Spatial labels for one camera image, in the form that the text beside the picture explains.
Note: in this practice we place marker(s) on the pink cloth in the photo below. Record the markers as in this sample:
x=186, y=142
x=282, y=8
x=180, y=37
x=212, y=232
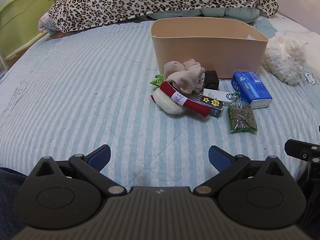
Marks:
x=45, y=22

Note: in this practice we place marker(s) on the blue striped bed sheet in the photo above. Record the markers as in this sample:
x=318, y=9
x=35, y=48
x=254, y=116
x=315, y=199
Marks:
x=87, y=92

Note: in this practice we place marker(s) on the beige plastic storage bin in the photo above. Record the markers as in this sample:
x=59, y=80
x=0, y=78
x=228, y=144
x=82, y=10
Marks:
x=212, y=52

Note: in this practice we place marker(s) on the small black box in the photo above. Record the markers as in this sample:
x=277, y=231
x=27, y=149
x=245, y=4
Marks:
x=212, y=80

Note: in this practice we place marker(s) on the leopard print blanket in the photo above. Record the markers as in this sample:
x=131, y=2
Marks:
x=150, y=0

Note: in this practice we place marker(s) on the blue tissue box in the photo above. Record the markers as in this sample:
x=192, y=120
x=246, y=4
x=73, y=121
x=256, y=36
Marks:
x=252, y=90

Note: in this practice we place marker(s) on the beige socks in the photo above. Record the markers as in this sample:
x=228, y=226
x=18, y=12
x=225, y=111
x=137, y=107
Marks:
x=185, y=77

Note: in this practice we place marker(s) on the green snack packet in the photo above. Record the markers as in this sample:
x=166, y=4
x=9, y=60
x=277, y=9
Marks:
x=157, y=80

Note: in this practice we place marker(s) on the white plush toy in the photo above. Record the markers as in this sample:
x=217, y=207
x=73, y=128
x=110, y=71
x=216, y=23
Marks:
x=285, y=55

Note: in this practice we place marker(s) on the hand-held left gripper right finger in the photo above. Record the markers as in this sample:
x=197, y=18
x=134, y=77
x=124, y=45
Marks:
x=220, y=158

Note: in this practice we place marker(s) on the green plastic storage box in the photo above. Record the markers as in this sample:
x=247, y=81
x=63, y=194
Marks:
x=20, y=17

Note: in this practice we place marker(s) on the person's left leg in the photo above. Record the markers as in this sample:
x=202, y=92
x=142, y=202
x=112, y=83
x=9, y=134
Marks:
x=10, y=200

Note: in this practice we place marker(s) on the bag of dried herbs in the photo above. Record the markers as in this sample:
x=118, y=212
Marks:
x=241, y=117

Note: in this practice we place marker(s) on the dark box with star stickers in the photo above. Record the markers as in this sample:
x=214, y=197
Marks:
x=212, y=105

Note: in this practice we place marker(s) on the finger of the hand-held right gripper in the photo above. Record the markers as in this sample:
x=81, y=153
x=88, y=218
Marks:
x=298, y=148

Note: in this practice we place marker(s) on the white card box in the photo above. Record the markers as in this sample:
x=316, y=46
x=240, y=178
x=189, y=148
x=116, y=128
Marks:
x=220, y=96

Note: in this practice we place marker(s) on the red cloth roll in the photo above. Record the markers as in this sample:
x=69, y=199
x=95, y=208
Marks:
x=197, y=106

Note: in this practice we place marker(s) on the white fluffy pad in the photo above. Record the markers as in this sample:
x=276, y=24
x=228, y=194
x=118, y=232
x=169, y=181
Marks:
x=167, y=106

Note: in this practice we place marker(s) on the light blue quilted pillow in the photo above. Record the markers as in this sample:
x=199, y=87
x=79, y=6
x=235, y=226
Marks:
x=225, y=13

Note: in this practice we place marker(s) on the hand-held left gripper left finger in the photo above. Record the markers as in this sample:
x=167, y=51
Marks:
x=101, y=156

